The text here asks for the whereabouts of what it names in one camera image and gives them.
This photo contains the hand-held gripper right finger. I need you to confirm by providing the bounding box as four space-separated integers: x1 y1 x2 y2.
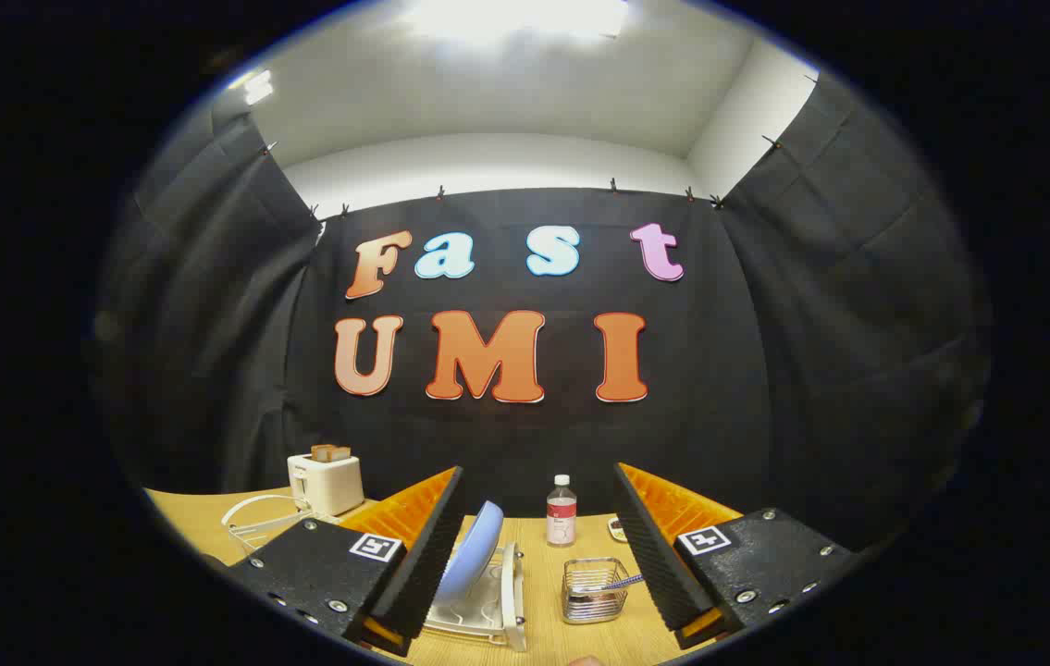
613 462 861 650

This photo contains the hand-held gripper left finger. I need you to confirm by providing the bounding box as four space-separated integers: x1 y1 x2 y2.
227 465 467 658

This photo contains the spoon with checkered blue handle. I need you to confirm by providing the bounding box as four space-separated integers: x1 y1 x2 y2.
571 573 646 595

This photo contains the blue plate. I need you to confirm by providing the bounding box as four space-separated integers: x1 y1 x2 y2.
437 500 505 602

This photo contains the metal wire basket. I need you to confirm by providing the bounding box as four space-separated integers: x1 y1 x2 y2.
562 557 630 625

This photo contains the white dish rack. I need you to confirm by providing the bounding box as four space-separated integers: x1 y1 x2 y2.
222 495 527 653

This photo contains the clear bottle with red label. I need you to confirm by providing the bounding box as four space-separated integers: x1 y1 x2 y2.
547 475 578 548

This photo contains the white toaster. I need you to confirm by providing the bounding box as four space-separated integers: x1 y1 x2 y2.
288 451 365 517

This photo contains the black backdrop cloth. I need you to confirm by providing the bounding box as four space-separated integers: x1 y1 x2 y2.
94 69 993 556

